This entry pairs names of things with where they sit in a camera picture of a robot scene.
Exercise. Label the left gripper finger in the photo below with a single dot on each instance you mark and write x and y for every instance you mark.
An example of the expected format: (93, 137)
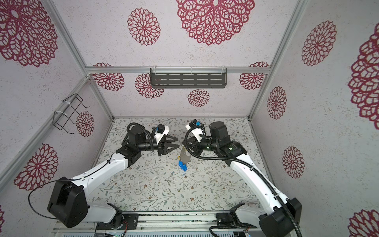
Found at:
(169, 147)
(169, 139)

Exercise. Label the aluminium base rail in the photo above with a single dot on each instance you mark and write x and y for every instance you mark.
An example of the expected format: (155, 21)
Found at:
(162, 224)

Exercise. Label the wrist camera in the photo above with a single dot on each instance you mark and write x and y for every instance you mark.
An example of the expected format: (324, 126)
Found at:
(199, 131)
(160, 131)

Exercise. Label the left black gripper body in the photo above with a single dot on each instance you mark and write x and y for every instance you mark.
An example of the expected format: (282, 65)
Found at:
(160, 147)

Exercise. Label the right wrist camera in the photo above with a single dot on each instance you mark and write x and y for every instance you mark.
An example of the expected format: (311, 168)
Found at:
(199, 131)

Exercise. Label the black wire wall rack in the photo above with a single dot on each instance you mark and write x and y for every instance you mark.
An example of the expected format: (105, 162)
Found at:
(63, 116)

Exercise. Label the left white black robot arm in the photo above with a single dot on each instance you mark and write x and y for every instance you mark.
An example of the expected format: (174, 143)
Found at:
(68, 201)

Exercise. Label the dark metal wall shelf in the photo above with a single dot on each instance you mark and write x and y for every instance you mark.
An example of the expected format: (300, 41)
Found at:
(188, 79)

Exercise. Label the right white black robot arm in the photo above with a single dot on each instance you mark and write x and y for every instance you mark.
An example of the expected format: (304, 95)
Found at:
(278, 215)

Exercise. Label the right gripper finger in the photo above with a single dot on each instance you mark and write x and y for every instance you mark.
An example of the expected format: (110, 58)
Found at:
(190, 142)
(187, 153)

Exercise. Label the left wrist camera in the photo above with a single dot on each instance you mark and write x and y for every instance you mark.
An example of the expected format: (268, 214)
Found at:
(160, 131)

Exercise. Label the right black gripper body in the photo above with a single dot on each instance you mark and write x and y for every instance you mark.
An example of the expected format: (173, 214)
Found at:
(200, 147)

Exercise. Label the blue key tag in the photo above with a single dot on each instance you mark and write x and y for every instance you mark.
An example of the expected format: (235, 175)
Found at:
(182, 166)

